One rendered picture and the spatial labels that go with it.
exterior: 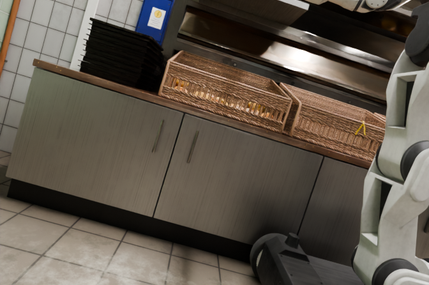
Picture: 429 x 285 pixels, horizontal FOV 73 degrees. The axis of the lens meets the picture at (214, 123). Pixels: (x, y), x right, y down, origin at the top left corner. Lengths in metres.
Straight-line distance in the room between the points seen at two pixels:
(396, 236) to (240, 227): 0.57
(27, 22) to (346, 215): 1.90
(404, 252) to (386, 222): 0.11
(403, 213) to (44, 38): 1.84
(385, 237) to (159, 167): 0.80
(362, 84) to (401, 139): 1.00
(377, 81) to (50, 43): 1.92
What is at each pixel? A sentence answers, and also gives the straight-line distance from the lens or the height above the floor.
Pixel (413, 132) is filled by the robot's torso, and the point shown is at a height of 0.71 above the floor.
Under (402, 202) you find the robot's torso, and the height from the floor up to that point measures 0.51.
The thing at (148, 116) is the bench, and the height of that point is 0.49.
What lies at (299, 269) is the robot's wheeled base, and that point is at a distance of 1.08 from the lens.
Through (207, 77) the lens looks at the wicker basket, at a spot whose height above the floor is 0.71.
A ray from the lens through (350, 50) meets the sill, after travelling 1.94.
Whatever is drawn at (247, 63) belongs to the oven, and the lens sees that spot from 1.73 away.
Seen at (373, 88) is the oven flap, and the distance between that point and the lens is 1.99.
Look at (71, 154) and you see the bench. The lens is 1.28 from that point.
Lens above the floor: 0.61
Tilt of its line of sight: 4 degrees down
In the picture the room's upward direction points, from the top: 17 degrees clockwise
